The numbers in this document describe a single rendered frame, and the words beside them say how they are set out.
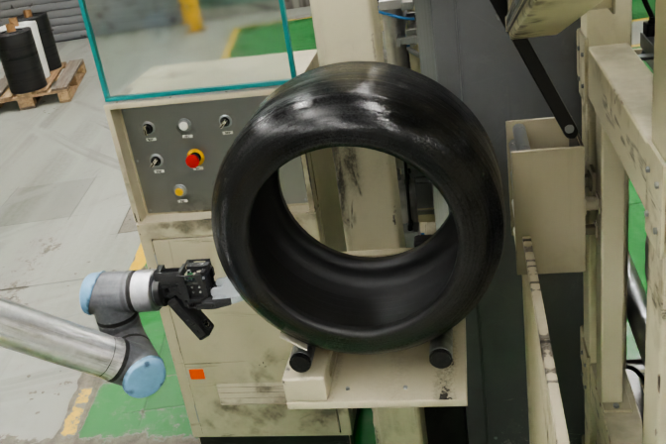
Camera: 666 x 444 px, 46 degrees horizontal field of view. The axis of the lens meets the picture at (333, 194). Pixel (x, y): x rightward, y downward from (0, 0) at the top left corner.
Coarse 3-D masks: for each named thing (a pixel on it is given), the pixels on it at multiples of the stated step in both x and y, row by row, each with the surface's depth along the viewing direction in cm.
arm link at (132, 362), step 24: (0, 312) 141; (24, 312) 144; (0, 336) 141; (24, 336) 143; (48, 336) 146; (72, 336) 149; (96, 336) 153; (144, 336) 166; (48, 360) 148; (72, 360) 149; (96, 360) 151; (120, 360) 154; (144, 360) 156; (120, 384) 157; (144, 384) 157
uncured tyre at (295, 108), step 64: (384, 64) 148; (256, 128) 138; (320, 128) 133; (384, 128) 131; (448, 128) 133; (256, 192) 139; (448, 192) 134; (256, 256) 165; (320, 256) 174; (448, 256) 168; (320, 320) 151; (384, 320) 164; (448, 320) 146
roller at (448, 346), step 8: (440, 336) 153; (448, 336) 154; (432, 344) 152; (440, 344) 151; (448, 344) 152; (432, 352) 150; (440, 352) 149; (448, 352) 150; (432, 360) 150; (440, 360) 150; (448, 360) 150; (440, 368) 151
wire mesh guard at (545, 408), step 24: (528, 240) 168; (528, 264) 159; (528, 288) 172; (528, 312) 178; (528, 336) 184; (528, 360) 193; (552, 360) 130; (528, 384) 196; (552, 384) 124; (528, 408) 199; (552, 408) 119; (552, 432) 132
